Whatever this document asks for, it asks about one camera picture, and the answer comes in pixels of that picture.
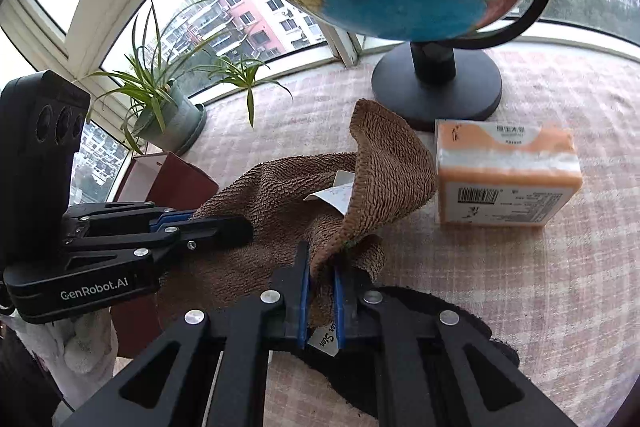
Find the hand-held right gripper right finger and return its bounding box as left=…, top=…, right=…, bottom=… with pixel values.
left=333, top=264, right=581, bottom=427

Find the orange and white tissue pack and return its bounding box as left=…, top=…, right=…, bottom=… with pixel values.
left=433, top=119, right=584, bottom=228

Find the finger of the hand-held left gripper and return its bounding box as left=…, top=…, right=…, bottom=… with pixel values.
left=62, top=216, right=254, bottom=269
left=62, top=202, right=193, bottom=238

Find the potted spider plant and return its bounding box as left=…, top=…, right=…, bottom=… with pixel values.
left=77, top=0, right=294, bottom=158

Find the person's left hand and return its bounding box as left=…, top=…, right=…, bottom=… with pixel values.
left=9, top=307, right=119, bottom=408

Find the dark red box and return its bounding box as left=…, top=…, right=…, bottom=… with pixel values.
left=110, top=150, right=220, bottom=359

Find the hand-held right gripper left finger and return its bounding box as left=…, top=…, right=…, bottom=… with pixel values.
left=60, top=241, right=312, bottom=427

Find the pink plaid cloth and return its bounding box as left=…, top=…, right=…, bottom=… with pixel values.
left=115, top=41, right=640, bottom=427

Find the brown towel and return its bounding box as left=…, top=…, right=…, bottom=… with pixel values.
left=159, top=99, right=439, bottom=334

